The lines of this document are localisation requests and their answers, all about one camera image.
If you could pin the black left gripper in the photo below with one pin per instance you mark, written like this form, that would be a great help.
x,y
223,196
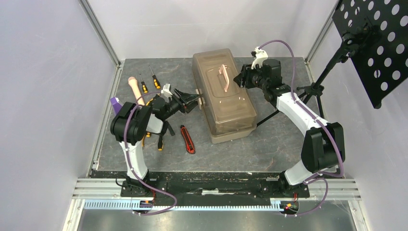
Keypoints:
x,y
186,97

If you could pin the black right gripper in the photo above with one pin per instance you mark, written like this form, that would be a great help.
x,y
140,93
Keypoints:
x,y
248,78

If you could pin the beige translucent tool box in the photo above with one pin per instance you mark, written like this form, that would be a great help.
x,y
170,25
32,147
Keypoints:
x,y
228,110

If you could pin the red black utility knife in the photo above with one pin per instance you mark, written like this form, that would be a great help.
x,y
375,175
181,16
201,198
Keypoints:
x,y
190,148

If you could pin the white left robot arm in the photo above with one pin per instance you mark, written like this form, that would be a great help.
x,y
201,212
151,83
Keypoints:
x,y
133,121

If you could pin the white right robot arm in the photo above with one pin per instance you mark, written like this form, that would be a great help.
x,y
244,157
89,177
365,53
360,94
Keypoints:
x,y
323,145

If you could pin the claw hammer black grip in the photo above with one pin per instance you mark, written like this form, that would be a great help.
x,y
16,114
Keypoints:
x,y
167,127

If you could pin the medium black-yellow screwdriver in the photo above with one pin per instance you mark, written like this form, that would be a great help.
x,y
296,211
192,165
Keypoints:
x,y
155,80

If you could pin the small black-yellow screwdriver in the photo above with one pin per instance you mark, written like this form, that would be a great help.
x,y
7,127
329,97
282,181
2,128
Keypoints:
x,y
143,84

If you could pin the black-yellow screwdriver near front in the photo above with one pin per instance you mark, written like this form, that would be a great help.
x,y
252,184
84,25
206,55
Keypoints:
x,y
160,142

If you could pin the purple box with grid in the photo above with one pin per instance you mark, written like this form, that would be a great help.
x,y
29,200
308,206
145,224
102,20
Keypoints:
x,y
116,104

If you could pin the black tripod stand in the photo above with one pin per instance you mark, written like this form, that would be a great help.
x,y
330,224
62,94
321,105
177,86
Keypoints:
x,y
316,89

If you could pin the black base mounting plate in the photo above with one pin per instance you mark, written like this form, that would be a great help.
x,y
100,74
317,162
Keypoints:
x,y
207,188

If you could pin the black perforated panel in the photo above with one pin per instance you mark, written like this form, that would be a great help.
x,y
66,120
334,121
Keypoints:
x,y
380,29

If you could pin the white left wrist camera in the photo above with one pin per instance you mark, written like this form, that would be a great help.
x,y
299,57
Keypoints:
x,y
166,89

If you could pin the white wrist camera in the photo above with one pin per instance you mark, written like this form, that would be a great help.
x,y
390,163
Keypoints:
x,y
259,55
166,89

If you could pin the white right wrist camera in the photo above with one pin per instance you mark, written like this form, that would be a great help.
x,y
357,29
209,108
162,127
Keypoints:
x,y
259,55

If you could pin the orange handled tool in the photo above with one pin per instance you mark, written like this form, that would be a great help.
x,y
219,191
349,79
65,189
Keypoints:
x,y
147,135

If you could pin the beige wooden handle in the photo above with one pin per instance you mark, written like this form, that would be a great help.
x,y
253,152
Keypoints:
x,y
133,83

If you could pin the aluminium frame rail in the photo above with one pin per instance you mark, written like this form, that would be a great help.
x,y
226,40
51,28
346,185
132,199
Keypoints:
x,y
92,17

